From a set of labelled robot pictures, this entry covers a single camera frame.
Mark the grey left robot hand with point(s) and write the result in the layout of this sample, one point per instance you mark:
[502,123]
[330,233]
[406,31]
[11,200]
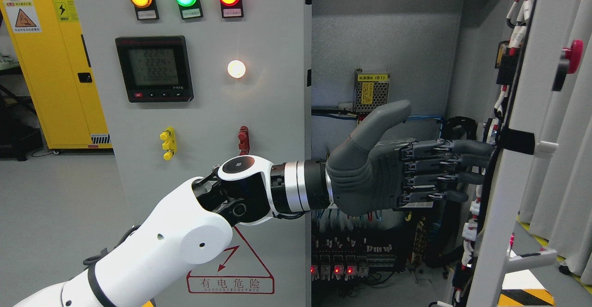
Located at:
[369,175]

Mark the grey cabinet door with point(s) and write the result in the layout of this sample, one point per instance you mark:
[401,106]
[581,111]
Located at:
[538,182]
[271,99]

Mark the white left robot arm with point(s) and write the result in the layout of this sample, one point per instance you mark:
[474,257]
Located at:
[192,225]

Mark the relay terminal block row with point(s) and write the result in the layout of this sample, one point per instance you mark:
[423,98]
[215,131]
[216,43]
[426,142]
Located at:
[352,254]

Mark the metal mesh power supply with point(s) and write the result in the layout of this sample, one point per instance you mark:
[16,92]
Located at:
[371,89]

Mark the red electric hazard sign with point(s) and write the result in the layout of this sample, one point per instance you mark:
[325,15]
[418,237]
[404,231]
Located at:
[236,270]

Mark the white indicator lamp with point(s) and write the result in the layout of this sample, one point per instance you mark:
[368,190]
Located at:
[236,69]

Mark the red indicator lamp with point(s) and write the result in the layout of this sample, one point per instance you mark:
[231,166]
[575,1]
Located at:
[232,8]

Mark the red mushroom emergency button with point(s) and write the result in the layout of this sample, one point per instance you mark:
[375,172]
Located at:
[569,63]

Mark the black digital power meter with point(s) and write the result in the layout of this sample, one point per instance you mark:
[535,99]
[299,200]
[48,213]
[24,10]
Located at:
[155,69]

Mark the green indicator lamp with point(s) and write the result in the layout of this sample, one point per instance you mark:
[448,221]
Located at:
[190,9]

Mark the yellow indicator lamp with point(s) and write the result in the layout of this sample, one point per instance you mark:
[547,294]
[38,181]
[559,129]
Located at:
[145,10]

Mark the yellow safety cabinet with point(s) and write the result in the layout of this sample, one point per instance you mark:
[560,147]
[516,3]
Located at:
[50,47]

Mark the silver right door handle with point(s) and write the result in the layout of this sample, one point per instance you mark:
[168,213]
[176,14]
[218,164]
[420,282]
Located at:
[527,261]

